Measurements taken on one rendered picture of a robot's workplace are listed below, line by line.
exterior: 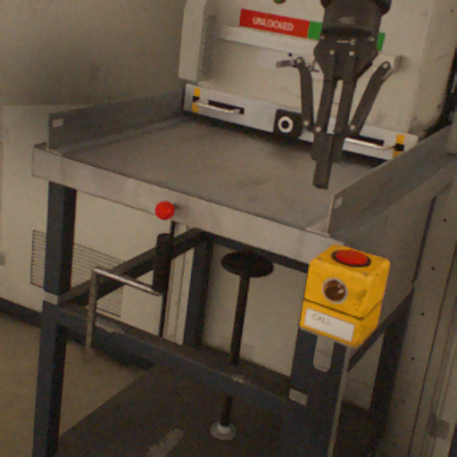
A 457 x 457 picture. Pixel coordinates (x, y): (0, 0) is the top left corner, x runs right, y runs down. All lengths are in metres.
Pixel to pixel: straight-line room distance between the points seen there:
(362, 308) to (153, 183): 0.52
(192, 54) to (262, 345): 0.86
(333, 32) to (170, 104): 0.78
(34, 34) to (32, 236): 0.84
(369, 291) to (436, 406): 1.10
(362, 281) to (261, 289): 1.16
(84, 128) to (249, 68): 0.41
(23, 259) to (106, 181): 1.17
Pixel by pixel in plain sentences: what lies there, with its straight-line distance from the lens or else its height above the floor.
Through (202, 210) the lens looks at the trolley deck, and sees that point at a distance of 1.34.
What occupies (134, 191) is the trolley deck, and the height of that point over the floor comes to 0.82.
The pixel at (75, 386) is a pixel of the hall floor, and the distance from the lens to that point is 2.37.
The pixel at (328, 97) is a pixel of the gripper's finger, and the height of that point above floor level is 1.08.
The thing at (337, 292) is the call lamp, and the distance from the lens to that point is 0.99.
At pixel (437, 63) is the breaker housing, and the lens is 1.74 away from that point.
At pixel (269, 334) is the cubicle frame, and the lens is 2.18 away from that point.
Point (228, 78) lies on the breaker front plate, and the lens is 1.81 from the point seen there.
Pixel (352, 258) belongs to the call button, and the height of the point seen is 0.91.
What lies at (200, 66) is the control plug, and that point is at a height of 0.99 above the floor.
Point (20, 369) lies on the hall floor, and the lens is 2.45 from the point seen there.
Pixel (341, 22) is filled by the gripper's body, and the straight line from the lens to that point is 1.09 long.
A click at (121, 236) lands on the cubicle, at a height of 0.41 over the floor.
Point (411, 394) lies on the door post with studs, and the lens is 2.09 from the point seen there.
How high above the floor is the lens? 1.28
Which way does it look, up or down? 21 degrees down
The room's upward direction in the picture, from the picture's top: 7 degrees clockwise
